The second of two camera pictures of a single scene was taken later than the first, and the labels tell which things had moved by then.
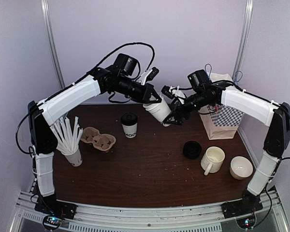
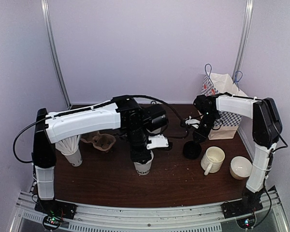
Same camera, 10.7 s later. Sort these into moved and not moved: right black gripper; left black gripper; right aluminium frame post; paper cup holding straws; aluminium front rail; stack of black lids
Moved: left black gripper; right black gripper
Not moved: paper cup holding straws; right aluminium frame post; stack of black lids; aluminium front rail
